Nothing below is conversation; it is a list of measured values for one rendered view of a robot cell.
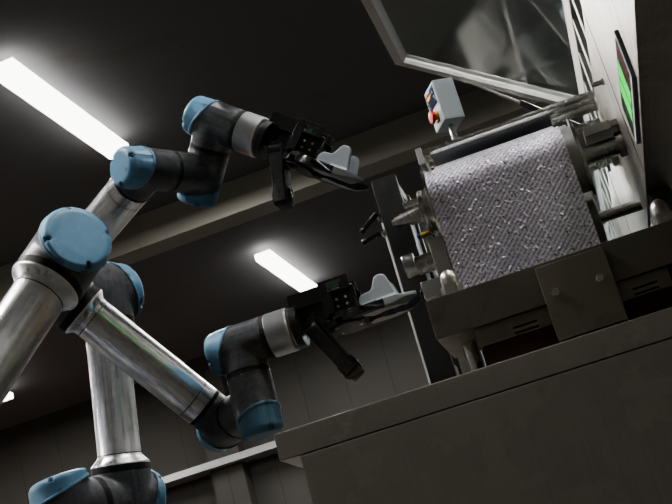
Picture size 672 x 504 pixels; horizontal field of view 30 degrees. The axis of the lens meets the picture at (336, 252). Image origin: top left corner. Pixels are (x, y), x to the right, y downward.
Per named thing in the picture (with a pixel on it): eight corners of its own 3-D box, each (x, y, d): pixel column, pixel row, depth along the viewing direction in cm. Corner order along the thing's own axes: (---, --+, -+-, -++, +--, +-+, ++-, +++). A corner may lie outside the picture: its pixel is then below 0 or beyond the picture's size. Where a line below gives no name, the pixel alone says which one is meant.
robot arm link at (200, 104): (195, 136, 232) (206, 92, 230) (245, 154, 228) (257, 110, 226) (174, 137, 225) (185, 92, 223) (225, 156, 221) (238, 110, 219)
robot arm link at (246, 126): (227, 143, 219) (241, 157, 227) (249, 151, 218) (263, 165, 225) (244, 105, 220) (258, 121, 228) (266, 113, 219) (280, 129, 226)
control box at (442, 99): (429, 135, 276) (416, 96, 279) (456, 130, 277) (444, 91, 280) (437, 120, 269) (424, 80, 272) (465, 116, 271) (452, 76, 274)
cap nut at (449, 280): (445, 304, 185) (436, 276, 187) (468, 296, 185) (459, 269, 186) (441, 299, 182) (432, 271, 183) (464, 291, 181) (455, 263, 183)
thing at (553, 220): (471, 326, 199) (438, 222, 205) (613, 280, 195) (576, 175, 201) (471, 326, 198) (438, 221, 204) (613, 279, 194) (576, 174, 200)
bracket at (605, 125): (586, 146, 210) (583, 136, 211) (620, 135, 209) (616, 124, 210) (585, 136, 205) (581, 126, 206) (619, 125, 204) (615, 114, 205)
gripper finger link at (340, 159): (367, 150, 211) (323, 136, 215) (354, 181, 210) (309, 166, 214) (374, 156, 214) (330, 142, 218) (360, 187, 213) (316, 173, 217)
